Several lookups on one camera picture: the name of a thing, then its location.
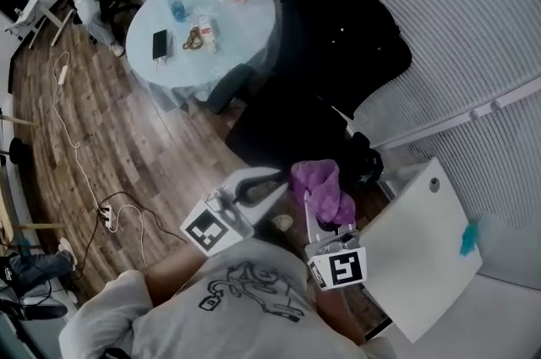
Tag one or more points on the small white desk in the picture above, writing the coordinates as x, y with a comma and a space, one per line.
29, 9

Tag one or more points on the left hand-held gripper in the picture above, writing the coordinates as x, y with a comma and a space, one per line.
211, 228

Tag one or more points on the black chair base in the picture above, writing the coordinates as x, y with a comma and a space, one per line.
34, 308

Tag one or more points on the person's grey printed shirt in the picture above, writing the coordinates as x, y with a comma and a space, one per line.
236, 315

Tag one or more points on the black jacket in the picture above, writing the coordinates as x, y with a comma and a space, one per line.
351, 45

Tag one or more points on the black office chair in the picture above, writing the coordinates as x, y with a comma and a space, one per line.
296, 116

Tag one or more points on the black smartphone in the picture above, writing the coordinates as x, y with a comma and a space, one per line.
160, 45

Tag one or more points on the black round stool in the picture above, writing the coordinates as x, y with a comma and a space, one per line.
20, 150

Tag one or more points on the lying clear water bottle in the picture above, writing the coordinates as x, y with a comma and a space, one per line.
207, 34

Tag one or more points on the person's right forearm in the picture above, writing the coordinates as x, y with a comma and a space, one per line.
340, 315

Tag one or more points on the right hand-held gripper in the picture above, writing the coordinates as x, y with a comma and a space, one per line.
338, 264

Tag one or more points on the person's beige shoe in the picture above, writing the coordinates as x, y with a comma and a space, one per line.
283, 222

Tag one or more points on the white wall rail with knobs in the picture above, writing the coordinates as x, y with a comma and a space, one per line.
465, 116

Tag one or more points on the black monitor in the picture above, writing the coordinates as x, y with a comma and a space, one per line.
12, 0

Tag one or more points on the person's left forearm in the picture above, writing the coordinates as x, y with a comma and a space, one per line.
173, 275

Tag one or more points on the teal cloth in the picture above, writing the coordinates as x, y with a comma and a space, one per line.
470, 239

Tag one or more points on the blue label water bottle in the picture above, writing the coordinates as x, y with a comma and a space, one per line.
176, 4

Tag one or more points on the white cabinet top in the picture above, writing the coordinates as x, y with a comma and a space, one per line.
418, 247

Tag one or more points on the round table with clear cover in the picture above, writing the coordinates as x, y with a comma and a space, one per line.
236, 36

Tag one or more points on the purple cloth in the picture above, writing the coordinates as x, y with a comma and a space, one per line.
323, 190

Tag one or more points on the white power strip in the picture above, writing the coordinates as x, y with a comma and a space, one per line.
107, 215
63, 75

